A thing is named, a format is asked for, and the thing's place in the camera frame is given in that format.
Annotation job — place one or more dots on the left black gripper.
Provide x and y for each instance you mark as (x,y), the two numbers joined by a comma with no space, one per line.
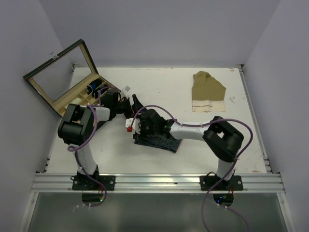
(133,109)

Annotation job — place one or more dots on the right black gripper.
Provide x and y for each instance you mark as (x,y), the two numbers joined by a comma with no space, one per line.
(141,135)

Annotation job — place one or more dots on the navy striped underwear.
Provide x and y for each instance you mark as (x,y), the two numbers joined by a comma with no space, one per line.
(171,145)

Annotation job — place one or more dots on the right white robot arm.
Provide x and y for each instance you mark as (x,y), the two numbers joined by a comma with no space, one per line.
(223,139)

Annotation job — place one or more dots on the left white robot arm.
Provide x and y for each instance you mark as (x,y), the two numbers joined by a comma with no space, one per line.
(79,125)

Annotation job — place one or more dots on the black blue rolled underwear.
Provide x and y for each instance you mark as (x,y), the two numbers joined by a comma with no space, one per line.
(93,86)

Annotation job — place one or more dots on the olive tan underwear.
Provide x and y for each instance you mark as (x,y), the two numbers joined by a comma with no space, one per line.
(208,94)

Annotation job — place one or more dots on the white rolled cloth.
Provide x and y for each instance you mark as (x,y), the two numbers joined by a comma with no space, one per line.
(76,101)

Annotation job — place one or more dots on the black compartment storage box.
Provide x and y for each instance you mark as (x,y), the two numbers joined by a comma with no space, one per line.
(65,76)

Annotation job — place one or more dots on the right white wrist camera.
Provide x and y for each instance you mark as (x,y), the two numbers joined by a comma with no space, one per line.
(133,125)

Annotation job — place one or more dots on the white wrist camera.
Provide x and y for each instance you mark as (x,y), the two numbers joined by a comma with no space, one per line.
(125,92)
(133,125)

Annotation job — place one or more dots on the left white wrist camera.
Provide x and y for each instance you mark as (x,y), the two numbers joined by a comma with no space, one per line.
(125,92)

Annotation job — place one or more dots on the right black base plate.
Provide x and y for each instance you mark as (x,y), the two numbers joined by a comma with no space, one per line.
(209,182)

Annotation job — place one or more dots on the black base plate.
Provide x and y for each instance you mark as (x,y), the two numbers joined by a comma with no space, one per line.
(84,183)
(209,182)

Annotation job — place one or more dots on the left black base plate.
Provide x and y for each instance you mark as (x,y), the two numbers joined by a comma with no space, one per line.
(84,183)

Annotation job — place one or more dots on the aluminium front rail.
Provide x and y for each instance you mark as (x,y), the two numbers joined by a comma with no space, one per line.
(156,183)

